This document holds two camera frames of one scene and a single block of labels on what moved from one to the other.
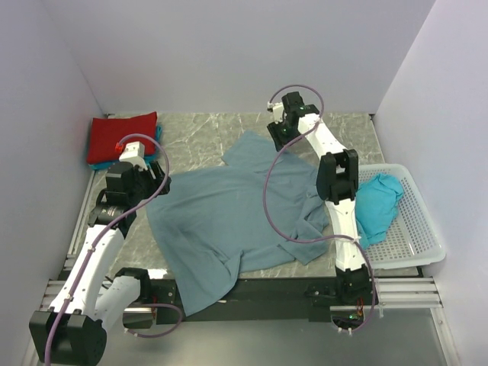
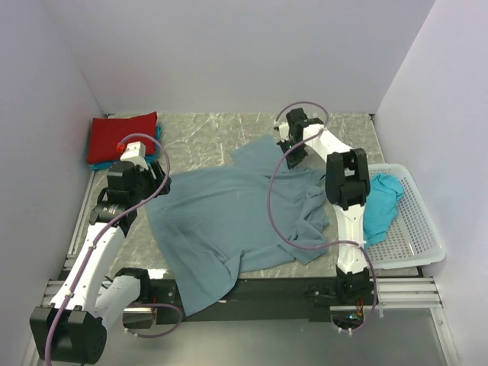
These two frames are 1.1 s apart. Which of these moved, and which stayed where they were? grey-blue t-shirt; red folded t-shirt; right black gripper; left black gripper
Moved: right black gripper
Stayed: red folded t-shirt; left black gripper; grey-blue t-shirt
